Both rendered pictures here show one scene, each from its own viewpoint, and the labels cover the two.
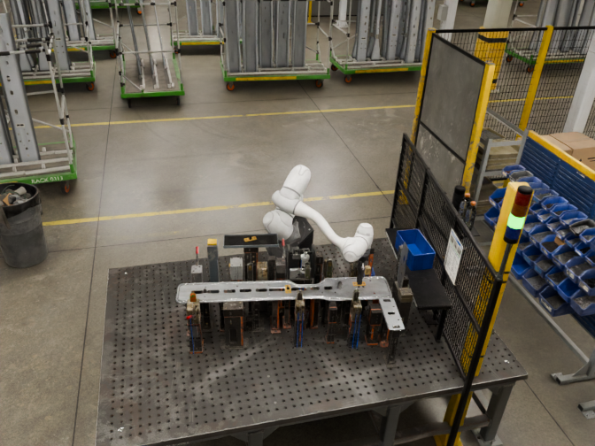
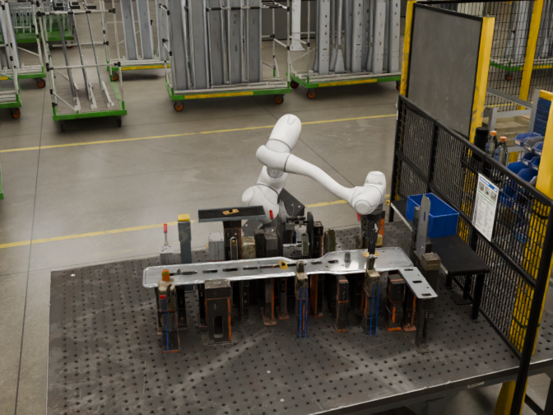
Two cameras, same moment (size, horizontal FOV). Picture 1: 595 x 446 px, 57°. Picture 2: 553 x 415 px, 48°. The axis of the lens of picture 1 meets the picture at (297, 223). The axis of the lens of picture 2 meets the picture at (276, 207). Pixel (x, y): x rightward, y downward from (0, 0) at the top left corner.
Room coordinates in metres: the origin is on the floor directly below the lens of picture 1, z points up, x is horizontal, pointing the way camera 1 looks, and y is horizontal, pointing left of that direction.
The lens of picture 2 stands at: (-0.03, 0.21, 2.57)
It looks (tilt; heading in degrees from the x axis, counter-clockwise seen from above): 24 degrees down; 357
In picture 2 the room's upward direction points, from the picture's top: straight up
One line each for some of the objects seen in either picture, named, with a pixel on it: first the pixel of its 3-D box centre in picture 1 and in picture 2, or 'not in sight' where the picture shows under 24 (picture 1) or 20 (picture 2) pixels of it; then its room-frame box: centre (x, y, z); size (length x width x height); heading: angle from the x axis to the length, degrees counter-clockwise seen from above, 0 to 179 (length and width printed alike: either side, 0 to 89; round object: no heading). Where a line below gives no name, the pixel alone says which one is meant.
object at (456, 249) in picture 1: (454, 256); (486, 207); (2.77, -0.98, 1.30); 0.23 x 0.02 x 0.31; 6
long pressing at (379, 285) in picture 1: (284, 290); (279, 267); (2.74, 0.06, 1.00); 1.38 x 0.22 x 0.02; 96
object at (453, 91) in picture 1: (441, 145); (435, 127); (5.14, -1.43, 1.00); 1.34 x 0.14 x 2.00; 15
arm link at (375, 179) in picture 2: (363, 236); (374, 187); (2.79, -0.41, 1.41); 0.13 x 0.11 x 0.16; 154
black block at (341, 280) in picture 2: (331, 323); (341, 305); (2.61, -0.25, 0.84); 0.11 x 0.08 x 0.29; 6
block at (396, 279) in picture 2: (373, 324); (393, 302); (2.62, -0.51, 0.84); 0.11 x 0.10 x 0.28; 6
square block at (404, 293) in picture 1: (402, 312); (427, 286); (2.70, -0.71, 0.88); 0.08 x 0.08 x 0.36; 6
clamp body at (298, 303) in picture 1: (298, 322); (300, 304); (2.58, -0.03, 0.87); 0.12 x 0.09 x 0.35; 6
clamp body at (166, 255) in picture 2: (197, 289); (168, 278); (2.85, 0.65, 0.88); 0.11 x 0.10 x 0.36; 6
